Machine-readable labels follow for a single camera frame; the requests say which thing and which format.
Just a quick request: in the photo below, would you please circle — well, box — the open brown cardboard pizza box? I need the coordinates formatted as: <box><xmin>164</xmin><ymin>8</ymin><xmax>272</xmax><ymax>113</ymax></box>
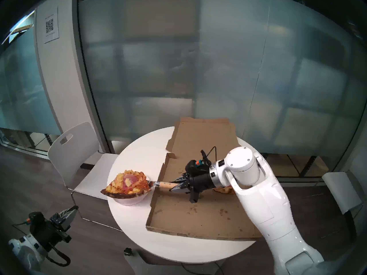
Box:
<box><xmin>146</xmin><ymin>117</ymin><xmax>263</xmax><ymax>241</ymax></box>

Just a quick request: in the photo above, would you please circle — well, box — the large ham pineapple pizza slice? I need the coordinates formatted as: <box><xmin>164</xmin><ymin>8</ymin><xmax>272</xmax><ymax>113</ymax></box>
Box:
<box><xmin>100</xmin><ymin>170</ymin><xmax>151</xmax><ymax>199</ymax></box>

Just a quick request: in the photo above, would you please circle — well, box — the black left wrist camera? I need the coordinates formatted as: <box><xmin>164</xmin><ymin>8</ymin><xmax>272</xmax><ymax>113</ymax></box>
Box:
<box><xmin>26</xmin><ymin>211</ymin><xmax>47</xmax><ymax>229</ymax></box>

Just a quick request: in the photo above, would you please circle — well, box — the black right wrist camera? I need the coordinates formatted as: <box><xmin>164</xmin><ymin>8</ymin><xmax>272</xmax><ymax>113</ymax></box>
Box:
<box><xmin>186</xmin><ymin>160</ymin><xmax>210</xmax><ymax>174</ymax></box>

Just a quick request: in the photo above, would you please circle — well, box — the left arm thick black cable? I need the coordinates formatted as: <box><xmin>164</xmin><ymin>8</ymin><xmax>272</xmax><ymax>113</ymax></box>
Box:
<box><xmin>46</xmin><ymin>244</ymin><xmax>71</xmax><ymax>267</ymax></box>

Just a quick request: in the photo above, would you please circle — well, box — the metal spatula with wooden handle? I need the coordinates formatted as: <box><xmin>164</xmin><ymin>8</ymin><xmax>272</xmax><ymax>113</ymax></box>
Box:
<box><xmin>146</xmin><ymin>176</ymin><xmax>179</xmax><ymax>191</ymax></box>

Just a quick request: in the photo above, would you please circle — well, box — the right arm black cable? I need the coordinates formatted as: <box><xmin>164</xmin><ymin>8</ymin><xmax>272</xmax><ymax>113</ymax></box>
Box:
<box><xmin>200</xmin><ymin>146</ymin><xmax>217</xmax><ymax>166</ymax></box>

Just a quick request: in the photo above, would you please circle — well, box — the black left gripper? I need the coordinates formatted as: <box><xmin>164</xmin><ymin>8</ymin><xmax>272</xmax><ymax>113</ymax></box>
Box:
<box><xmin>34</xmin><ymin>206</ymin><xmax>79</xmax><ymax>250</ymax></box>

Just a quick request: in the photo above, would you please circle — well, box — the pink plastic plate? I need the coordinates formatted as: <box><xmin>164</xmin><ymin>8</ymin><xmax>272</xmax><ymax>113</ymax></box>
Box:
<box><xmin>113</xmin><ymin>188</ymin><xmax>149</xmax><ymax>206</ymax></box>

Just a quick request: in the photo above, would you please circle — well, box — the grey metal base plate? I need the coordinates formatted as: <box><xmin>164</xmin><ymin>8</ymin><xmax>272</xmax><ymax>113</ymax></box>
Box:
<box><xmin>126</xmin><ymin>250</ymin><xmax>227</xmax><ymax>275</ymax></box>

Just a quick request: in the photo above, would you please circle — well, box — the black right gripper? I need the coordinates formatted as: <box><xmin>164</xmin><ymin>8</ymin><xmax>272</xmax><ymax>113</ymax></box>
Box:
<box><xmin>169</xmin><ymin>173</ymin><xmax>214</xmax><ymax>203</ymax></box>

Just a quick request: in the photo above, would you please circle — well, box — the white QR code paper sign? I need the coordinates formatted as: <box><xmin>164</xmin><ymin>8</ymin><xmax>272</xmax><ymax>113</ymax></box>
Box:
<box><xmin>43</xmin><ymin>7</ymin><xmax>60</xmax><ymax>44</ymax></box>

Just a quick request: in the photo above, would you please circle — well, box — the white plastic chair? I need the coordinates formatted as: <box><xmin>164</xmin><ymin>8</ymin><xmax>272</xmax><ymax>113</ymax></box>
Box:
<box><xmin>304</xmin><ymin>171</ymin><xmax>366</xmax><ymax>240</ymax></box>

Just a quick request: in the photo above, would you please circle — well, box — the white chair with handle hole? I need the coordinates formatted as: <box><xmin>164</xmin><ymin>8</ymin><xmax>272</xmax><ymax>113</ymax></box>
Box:
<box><xmin>47</xmin><ymin>122</ymin><xmax>124</xmax><ymax>232</ymax></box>

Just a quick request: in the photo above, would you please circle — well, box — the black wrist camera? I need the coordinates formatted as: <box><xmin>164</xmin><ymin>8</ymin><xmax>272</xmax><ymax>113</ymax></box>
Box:
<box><xmin>26</xmin><ymin>211</ymin><xmax>47</xmax><ymax>229</ymax></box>
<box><xmin>186</xmin><ymin>160</ymin><xmax>210</xmax><ymax>174</ymax></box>

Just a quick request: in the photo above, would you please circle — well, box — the black metal shelf frame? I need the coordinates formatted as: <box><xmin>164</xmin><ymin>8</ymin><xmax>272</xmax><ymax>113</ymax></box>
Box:
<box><xmin>29</xmin><ymin>133</ymin><xmax>56</xmax><ymax>152</ymax></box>
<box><xmin>287</xmin><ymin>155</ymin><xmax>319</xmax><ymax>177</ymax></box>

